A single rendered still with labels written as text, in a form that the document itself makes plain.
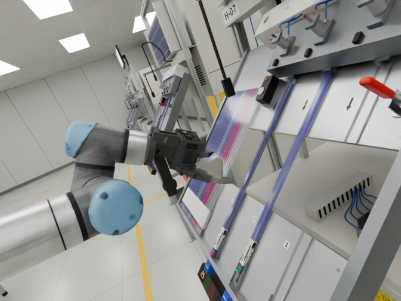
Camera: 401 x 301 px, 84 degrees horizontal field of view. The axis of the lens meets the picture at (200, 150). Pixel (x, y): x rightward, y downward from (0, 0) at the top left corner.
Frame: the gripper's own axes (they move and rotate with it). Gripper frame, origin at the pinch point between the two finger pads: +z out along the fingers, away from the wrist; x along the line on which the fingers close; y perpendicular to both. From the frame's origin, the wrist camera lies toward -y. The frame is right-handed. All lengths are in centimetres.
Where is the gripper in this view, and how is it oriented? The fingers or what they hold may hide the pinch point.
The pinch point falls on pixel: (222, 168)
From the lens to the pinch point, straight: 58.2
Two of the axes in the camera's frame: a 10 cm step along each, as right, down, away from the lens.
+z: 9.2, 1.5, 3.7
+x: -2.7, -4.4, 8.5
